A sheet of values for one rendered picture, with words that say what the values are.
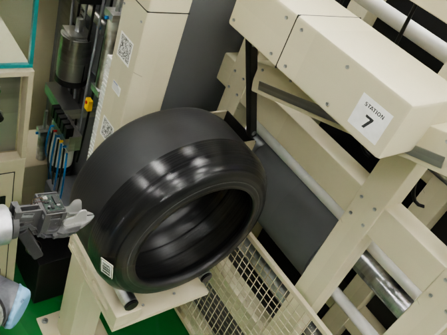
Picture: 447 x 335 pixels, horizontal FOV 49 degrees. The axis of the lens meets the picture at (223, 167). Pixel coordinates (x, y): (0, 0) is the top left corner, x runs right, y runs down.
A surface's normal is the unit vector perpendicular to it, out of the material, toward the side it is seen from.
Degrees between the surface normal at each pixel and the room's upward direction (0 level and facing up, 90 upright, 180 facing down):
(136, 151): 36
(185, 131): 8
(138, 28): 90
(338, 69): 90
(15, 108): 90
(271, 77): 90
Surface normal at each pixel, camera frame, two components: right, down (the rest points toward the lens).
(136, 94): 0.54, 0.65
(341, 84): -0.78, 0.16
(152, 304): 0.32, -0.74
